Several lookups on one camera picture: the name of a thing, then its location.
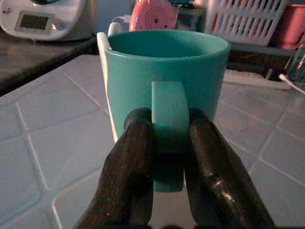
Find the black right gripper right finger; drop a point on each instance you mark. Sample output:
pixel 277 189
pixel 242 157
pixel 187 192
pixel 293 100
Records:
pixel 214 176

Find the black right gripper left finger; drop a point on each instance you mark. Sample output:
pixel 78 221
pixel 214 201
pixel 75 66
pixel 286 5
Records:
pixel 124 167

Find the teal ceramic mug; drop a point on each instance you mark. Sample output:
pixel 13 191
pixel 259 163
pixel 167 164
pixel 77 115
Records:
pixel 133 78

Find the white power strip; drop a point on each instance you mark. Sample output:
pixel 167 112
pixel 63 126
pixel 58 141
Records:
pixel 252 80

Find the white ceramic cup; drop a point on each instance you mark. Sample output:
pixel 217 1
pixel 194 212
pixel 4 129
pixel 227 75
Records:
pixel 103 55

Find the pink round plastic object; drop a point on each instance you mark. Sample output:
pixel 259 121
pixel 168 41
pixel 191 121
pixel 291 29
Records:
pixel 152 16

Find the white plastic lattice basket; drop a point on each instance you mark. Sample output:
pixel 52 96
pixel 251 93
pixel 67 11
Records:
pixel 240 21

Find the white kitchen appliance with display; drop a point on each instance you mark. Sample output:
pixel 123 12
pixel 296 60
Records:
pixel 45 21

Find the red plastic container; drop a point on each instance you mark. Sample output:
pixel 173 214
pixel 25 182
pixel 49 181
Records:
pixel 291 26

